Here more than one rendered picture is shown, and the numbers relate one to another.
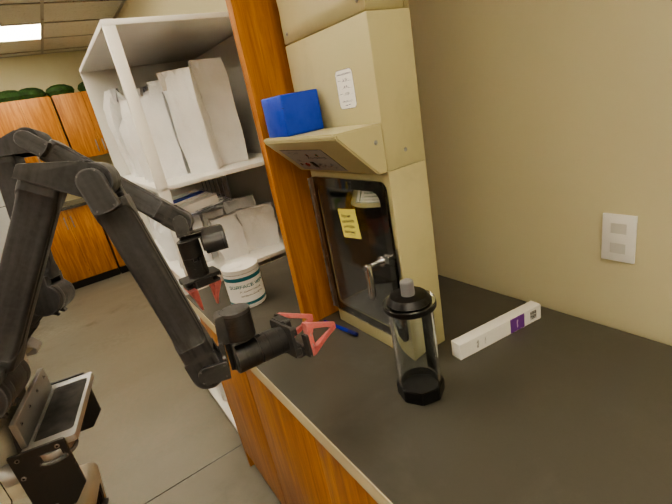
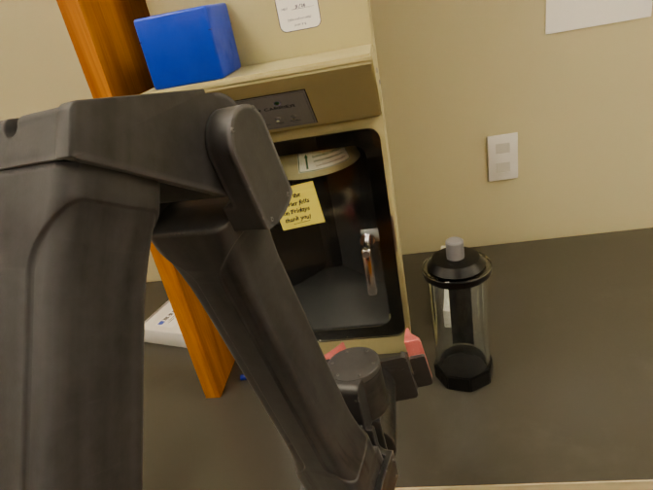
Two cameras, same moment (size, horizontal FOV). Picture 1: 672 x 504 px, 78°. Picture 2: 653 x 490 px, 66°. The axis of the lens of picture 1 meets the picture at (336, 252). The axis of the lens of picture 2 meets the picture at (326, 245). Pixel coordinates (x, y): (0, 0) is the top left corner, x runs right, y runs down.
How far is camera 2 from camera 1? 0.68 m
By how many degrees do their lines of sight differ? 44
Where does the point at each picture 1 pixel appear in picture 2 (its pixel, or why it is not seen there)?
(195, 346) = (365, 452)
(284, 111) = (213, 34)
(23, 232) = (100, 352)
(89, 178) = (250, 131)
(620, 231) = (504, 150)
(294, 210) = not seen: hidden behind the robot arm
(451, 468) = (592, 413)
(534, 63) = not seen: outside the picture
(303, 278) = (201, 325)
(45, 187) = (143, 179)
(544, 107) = (417, 38)
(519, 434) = (585, 351)
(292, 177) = not seen: hidden behind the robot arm
